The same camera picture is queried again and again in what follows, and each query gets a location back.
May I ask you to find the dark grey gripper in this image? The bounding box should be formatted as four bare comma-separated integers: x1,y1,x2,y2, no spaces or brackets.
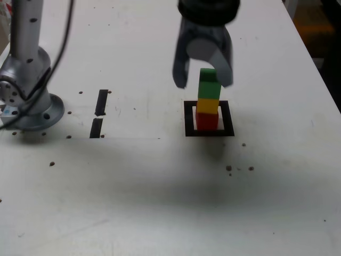
171,17,235,90

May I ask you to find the green cube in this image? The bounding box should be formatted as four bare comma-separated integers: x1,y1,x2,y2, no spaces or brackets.
197,68,222,100

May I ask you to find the yellow cube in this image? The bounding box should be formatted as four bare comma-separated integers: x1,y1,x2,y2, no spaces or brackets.
196,98,220,115

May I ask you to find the red cube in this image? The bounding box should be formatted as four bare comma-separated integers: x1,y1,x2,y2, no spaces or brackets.
196,111,219,131

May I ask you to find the black tape square outline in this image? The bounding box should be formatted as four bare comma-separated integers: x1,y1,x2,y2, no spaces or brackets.
183,100,235,138

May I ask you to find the black tape strip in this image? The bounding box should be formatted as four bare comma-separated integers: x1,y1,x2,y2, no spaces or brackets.
90,89,109,139

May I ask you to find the long black cable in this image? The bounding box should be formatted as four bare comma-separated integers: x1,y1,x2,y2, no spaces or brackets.
0,0,76,130

